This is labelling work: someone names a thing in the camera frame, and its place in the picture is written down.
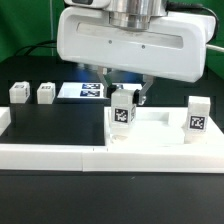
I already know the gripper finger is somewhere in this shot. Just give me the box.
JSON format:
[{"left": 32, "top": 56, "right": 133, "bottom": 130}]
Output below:
[
  {"left": 138, "top": 75, "right": 154, "bottom": 105},
  {"left": 97, "top": 66, "right": 113, "bottom": 98}
]

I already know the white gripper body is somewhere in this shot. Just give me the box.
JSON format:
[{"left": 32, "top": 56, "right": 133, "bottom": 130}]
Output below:
[{"left": 57, "top": 7, "right": 215, "bottom": 82}]

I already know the white square table top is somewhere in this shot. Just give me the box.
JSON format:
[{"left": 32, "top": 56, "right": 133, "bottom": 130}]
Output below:
[{"left": 104, "top": 107, "right": 216, "bottom": 151}]

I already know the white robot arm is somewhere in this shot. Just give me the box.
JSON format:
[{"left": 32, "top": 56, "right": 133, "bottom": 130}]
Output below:
[{"left": 57, "top": 0, "right": 218, "bottom": 106}]

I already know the white U-shaped fence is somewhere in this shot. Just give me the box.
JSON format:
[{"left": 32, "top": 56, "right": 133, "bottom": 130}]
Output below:
[{"left": 0, "top": 106, "right": 224, "bottom": 174}]

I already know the white marker base plate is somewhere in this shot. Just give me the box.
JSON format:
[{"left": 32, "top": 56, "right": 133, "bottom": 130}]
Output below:
[{"left": 57, "top": 82, "right": 141, "bottom": 100}]

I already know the white cable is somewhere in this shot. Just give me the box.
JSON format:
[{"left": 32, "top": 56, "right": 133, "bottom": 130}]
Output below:
[{"left": 205, "top": 43, "right": 224, "bottom": 54}]

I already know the black cable bundle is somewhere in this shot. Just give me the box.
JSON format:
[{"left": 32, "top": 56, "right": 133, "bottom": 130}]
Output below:
[{"left": 13, "top": 39, "right": 58, "bottom": 58}]

